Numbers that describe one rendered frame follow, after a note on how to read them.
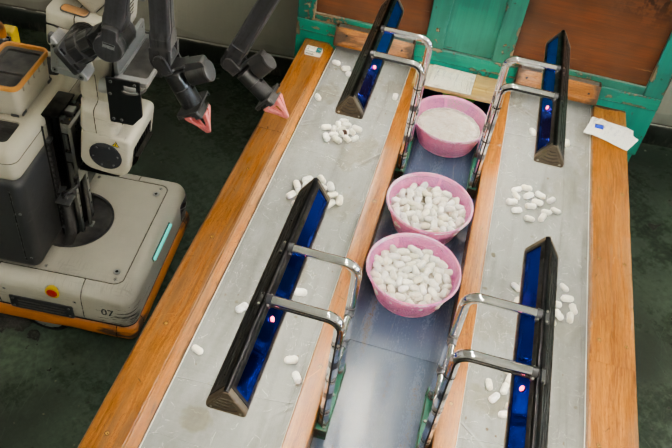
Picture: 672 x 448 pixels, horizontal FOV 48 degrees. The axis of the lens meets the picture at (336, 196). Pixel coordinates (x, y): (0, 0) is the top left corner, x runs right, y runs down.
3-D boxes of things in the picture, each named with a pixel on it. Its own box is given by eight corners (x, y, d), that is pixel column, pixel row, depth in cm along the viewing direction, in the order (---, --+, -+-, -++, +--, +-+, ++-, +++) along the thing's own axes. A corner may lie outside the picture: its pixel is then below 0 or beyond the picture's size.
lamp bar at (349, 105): (334, 113, 214) (337, 92, 209) (380, 8, 258) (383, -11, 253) (362, 120, 213) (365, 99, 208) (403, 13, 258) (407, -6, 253)
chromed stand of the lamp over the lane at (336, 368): (249, 418, 184) (254, 302, 153) (274, 352, 198) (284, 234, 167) (324, 440, 181) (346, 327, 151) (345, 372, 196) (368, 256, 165)
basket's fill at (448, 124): (409, 149, 262) (411, 136, 259) (420, 112, 279) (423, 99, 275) (473, 164, 260) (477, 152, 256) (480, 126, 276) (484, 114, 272)
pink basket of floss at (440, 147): (434, 172, 256) (440, 150, 250) (394, 125, 272) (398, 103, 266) (497, 153, 267) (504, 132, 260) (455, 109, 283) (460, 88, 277)
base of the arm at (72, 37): (71, 26, 202) (52, 50, 193) (93, 14, 198) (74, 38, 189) (93, 52, 206) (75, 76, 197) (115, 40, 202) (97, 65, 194)
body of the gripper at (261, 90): (282, 86, 245) (266, 69, 243) (272, 103, 238) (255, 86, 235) (268, 95, 249) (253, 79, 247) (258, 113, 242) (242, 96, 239)
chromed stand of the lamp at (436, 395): (411, 465, 179) (450, 356, 148) (425, 394, 193) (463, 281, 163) (490, 489, 177) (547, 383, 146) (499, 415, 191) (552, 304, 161)
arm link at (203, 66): (161, 41, 198) (149, 58, 192) (199, 30, 194) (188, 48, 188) (182, 78, 205) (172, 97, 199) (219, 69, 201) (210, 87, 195)
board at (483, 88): (411, 85, 276) (412, 82, 275) (418, 63, 286) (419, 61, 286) (501, 106, 272) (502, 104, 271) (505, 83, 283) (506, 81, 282)
